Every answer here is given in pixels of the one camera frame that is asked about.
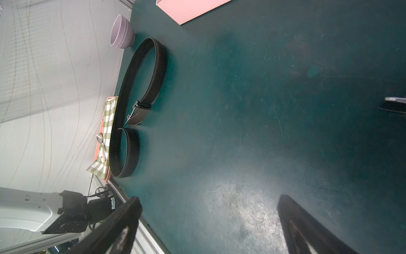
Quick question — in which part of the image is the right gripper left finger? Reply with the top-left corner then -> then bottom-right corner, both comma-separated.
68,197 -> 143,254

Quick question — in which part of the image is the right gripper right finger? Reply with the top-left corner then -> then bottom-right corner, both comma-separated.
277,194 -> 357,254

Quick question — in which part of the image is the black belt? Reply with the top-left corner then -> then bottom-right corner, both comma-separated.
109,38 -> 168,178
377,97 -> 406,114

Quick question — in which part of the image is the pink divided storage box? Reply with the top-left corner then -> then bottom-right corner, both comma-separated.
156,0 -> 230,25

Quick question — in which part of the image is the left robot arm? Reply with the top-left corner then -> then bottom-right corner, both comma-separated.
1,187 -> 63,232

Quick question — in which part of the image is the pink tray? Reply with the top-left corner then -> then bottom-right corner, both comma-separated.
93,96 -> 118,182

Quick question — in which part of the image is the green checked cloth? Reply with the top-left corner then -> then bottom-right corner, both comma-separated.
86,96 -> 118,179

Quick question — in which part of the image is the metal spoon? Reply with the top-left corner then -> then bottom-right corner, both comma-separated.
96,133 -> 107,163

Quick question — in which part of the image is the purple bowl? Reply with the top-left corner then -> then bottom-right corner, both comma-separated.
110,15 -> 135,49

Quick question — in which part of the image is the front aluminium frame rail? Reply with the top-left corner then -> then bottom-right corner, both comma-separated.
1,176 -> 168,254

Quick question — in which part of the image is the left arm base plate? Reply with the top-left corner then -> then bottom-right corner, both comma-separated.
41,190 -> 116,235

